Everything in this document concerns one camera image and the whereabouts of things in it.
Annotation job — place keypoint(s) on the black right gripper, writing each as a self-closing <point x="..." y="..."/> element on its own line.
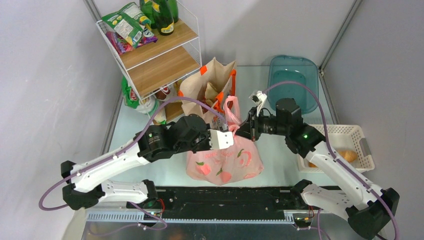
<point x="252" y="122"/>

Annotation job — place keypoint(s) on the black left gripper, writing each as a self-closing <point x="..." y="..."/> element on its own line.
<point x="205" y="141"/>

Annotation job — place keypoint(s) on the pink plastic bag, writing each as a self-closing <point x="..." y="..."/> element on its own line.
<point x="239" y="162"/>

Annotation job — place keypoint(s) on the beige floral tote bag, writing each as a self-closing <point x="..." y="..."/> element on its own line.
<point x="223" y="77"/>

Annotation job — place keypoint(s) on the croissant bread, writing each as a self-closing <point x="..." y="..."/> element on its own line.
<point x="349" y="155"/>

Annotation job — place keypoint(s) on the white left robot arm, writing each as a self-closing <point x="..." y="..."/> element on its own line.
<point x="90" y="183"/>

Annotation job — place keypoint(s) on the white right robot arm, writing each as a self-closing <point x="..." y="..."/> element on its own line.
<point x="366" y="206"/>

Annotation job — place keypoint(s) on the yellow snack pack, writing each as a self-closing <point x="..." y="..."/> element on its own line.
<point x="177" y="85"/>

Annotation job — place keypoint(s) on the white brown snack bag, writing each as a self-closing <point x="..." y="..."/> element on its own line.
<point x="165" y="93"/>

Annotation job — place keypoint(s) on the green white snack bag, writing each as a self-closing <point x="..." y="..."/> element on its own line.
<point x="145" y="105"/>

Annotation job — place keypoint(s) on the white plastic basket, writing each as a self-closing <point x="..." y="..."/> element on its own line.
<point x="351" y="138"/>

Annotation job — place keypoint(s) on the purple candy bag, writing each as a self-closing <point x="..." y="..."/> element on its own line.
<point x="122" y="46"/>

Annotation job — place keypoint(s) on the green glass bottle front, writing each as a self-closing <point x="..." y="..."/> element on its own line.
<point x="163" y="17"/>

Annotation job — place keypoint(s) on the green glass bottle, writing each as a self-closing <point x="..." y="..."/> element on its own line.
<point x="173" y="6"/>
<point x="163" y="17"/>
<point x="147" y="9"/>

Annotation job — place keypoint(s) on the green glass bottle back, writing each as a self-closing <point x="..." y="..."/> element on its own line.
<point x="173" y="6"/>

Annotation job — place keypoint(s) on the green chips bag top shelf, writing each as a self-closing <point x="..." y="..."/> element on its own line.
<point x="126" y="22"/>

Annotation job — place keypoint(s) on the green glass bottle middle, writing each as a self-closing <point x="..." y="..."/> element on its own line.
<point x="147" y="9"/>

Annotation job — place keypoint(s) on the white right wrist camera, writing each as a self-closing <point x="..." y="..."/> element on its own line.
<point x="259" y="98"/>

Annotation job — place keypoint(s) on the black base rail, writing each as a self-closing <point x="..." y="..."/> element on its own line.
<point x="227" y="203"/>

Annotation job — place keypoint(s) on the white wire wooden shelf rack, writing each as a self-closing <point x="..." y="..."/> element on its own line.
<point x="170" y="59"/>

